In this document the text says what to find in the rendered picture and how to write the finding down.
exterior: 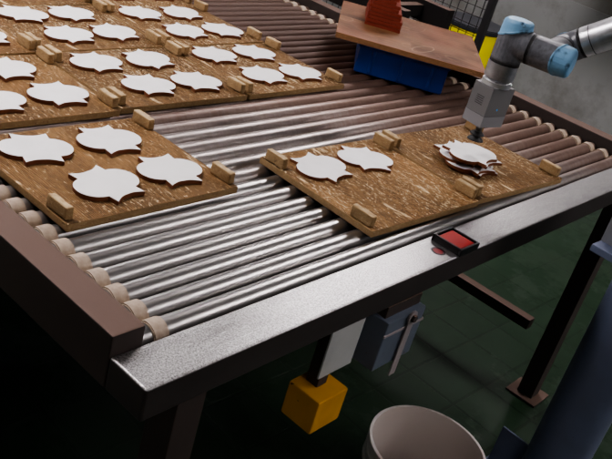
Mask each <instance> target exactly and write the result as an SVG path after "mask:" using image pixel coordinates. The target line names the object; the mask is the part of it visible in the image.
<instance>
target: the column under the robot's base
mask: <svg viewBox="0 0 612 459"><path fill-rule="evenodd" d="M590 250H591V251H593V252H594V253H595V254H597V255H599V256H600V257H602V258H604V259H606V260H608V261H610V262H611V263H612V246H610V245H608V244H606V243H605V242H604V241H602V240H600V241H598V242H595V243H593V244H592V245H591V247H590ZM611 424H612V281H611V282H610V284H609V286H608V288H607V291H606V293H605V295H604V297H603V299H602V301H601V302H600V304H599V306H598V308H597V310H596V312H595V314H594V316H593V318H592V320H591V322H590V323H589V325H588V327H587V329H586V332H585V334H584V336H583V338H582V340H581V342H580V343H579V345H578V347H577V349H576V352H575V354H574V356H573V358H572V360H571V362H570V363H569V365H568V367H567V369H566V372H565V374H564V376H563V378H562V380H561V382H560V384H559V385H558V387H557V389H556V392H555V394H554V396H553V398H552V400H551V402H550V404H549V405H548V407H547V409H546V412H545V414H544V416H543V418H542V420H541V422H540V424H539V425H538V427H537V429H536V431H535V434H534V436H533V438H532V440H531V441H530V443H529V444H528V443H526V442H525V441H524V440H523V439H521V438H520V437H519V436H517V435H516V434H515V433H513V432H512V431H510V430H509V429H508V428H506V427H505V426H504V427H503V429H502V431H501V433H500V434H499V436H498V438H497V440H496V442H495V446H494V448H493V450H492V452H491V453H490V454H489V455H488V456H487V457H486V459H592V458H593V456H594V454H595V452H596V451H597V448H598V447H599V445H600V444H601V442H602V440H603V438H604V436H605V435H606V433H607V430H608V429H609V427H610V425H611Z"/></svg>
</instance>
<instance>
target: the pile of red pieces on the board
mask: <svg viewBox="0 0 612 459"><path fill-rule="evenodd" d="M364 23H365V24H366V25H369V26H375V27H379V28H381V29H385V30H388V31H392V32H394V33H398V34H400V31H401V27H402V25H403V20H402V7H401V0H369V2H368V3H367V7H366V13H365V22H364Z"/></svg>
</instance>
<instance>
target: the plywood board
mask: <svg viewBox="0 0 612 459"><path fill-rule="evenodd" d="M366 7H367V6H364V5H358V4H355V3H351V2H348V1H344V0H343V3H342V10H341V13H340V18H339V22H338V25H337V30H336V34H335V37H338V38H341V39H344V40H348V41H351V42H354V43H357V44H361V45H365V46H370V47H373V48H377V49H380V50H383V51H387V52H390V53H394V54H396V55H400V56H406V57H410V58H412V59H416V60H419V61H423V62H425V63H429V64H433V65H436V66H441V67H445V68H448V69H452V70H455V71H458V72H462V73H465V74H468V75H471V76H475V77H481V78H482V77H483V75H484V74H485V73H484V71H485V68H484V65H483V63H482V60H481V58H480V56H479V53H478V51H477V48H476V46H475V43H474V40H473V37H472V36H468V35H465V34H461V33H458V32H455V31H451V30H448V29H444V28H441V27H438V26H435V25H429V24H426V23H422V22H419V21H415V20H412V19H409V18H406V17H402V20H403V25H402V27H401V31H400V34H398V33H394V32H392V31H388V30H385V29H381V28H379V27H375V26H372V25H366V24H365V23H364V22H365V13H366Z"/></svg>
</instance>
